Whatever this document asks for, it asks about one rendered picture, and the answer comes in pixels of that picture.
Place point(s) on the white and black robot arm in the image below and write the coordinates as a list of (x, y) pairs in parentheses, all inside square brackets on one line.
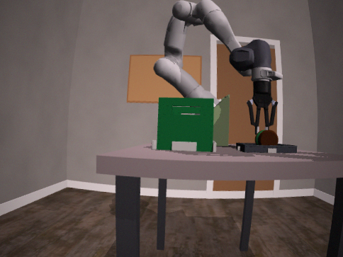
[(253, 59)]

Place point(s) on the brown bottle with green label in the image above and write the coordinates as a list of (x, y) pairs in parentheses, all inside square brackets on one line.
[(266, 137)]

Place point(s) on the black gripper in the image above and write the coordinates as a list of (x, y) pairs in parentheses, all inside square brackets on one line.
[(262, 98)]

